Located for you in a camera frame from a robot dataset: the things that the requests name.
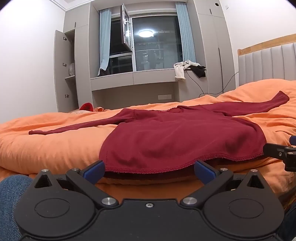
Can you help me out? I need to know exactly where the open window sash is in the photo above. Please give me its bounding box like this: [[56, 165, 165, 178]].
[[120, 3, 134, 53]]

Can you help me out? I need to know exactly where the person's right leg in jeans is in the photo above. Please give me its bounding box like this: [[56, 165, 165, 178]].
[[284, 206, 296, 241]]

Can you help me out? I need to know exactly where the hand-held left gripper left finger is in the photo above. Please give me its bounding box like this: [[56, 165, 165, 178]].
[[31, 160, 119, 208]]

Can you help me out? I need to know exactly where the white garment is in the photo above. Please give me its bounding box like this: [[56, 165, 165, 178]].
[[173, 60, 201, 81]]

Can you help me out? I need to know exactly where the grey tall wardrobe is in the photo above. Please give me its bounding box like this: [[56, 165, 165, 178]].
[[186, 0, 236, 102]]

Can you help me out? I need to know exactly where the light blue curtain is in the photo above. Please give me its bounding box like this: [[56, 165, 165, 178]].
[[175, 2, 197, 64], [97, 8, 112, 76]]

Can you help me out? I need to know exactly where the black garment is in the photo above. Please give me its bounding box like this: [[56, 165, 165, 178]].
[[190, 65, 206, 78]]

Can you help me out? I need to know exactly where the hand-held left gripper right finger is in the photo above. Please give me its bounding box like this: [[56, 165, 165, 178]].
[[180, 159, 269, 208]]

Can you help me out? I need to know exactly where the grey open cabinet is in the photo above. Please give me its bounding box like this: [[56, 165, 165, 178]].
[[63, 2, 100, 112]]

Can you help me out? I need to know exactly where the grey padded headboard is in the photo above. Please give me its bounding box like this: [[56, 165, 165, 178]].
[[237, 34, 296, 87]]

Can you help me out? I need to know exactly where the dark red sweater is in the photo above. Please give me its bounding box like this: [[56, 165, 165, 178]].
[[28, 91, 290, 179]]

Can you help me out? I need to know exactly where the large window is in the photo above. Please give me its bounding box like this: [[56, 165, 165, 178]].
[[109, 14, 183, 76]]

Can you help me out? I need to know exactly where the grey cabinet door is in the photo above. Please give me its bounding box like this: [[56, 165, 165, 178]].
[[54, 30, 79, 113]]

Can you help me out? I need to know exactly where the orange duvet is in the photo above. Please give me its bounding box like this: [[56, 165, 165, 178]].
[[0, 79, 296, 201]]

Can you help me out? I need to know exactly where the person's left leg in jeans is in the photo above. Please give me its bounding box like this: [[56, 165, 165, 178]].
[[0, 175, 33, 241]]

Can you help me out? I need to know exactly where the thin black cable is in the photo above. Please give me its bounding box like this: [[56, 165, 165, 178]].
[[185, 68, 240, 97]]

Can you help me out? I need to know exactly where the person's leg in jeans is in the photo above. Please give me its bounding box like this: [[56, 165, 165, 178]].
[[0, 175, 33, 241], [284, 206, 296, 241]]

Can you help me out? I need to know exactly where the grey window sill counter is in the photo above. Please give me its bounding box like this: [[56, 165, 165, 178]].
[[90, 68, 208, 104]]

